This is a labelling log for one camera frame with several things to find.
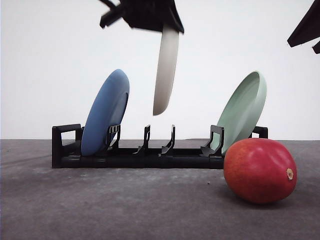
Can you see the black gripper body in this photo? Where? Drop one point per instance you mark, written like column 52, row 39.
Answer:
column 148, row 15

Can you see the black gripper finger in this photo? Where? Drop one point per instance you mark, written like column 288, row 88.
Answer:
column 309, row 29
column 167, row 14

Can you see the white plate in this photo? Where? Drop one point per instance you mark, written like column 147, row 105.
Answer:
column 165, row 68

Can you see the red pomegranate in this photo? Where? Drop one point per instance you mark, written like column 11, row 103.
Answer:
column 260, row 170

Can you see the blue plate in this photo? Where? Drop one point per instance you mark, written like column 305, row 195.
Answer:
column 108, row 110

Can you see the green plate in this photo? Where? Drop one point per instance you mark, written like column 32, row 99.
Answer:
column 241, row 111

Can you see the black plastic dish rack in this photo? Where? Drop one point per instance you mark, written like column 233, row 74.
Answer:
column 67, row 151

